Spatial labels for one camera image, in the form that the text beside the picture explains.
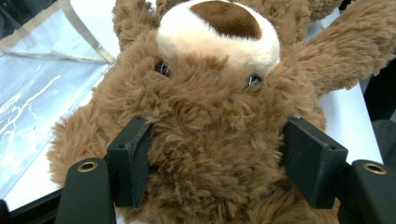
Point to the white table cover sheet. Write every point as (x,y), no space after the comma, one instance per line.
(342,124)

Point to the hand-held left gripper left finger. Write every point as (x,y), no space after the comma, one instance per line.
(130,161)

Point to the clear plastic bag beige trim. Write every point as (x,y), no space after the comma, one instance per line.
(37,87)

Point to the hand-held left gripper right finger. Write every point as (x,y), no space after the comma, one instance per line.
(314,161)

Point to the brown teddy bear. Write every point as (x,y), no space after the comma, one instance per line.
(211,124)

